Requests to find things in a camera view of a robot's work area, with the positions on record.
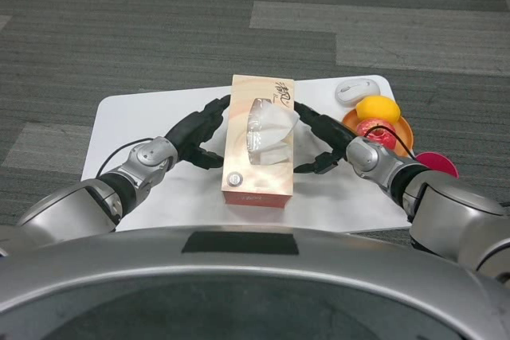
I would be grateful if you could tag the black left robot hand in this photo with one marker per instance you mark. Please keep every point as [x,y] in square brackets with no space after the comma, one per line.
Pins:
[195,129]

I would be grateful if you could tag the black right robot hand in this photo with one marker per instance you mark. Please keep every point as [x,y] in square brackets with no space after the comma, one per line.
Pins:
[332,133]

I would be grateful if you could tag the beige swirl tissue box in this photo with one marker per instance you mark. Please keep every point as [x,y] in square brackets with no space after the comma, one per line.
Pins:
[239,149]

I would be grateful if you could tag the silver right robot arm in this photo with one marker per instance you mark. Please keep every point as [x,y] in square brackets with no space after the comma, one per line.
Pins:
[366,155]

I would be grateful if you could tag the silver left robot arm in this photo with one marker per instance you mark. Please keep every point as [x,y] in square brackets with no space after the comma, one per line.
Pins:
[147,155]

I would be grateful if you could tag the white computer mouse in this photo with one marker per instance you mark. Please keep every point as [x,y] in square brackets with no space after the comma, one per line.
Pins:
[356,91]

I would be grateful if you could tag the yellow lemon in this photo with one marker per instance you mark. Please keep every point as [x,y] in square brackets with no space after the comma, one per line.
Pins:
[376,109]

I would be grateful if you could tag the red apple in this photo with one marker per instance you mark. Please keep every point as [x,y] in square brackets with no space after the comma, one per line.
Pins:
[382,139]

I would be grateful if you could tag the orange plate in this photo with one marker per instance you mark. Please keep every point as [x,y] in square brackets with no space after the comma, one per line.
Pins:
[404,133]

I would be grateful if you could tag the pink round cup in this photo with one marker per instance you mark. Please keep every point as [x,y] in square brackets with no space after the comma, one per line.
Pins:
[436,162]

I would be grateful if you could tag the silver robot chest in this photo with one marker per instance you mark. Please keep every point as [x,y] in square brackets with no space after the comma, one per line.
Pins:
[255,276]

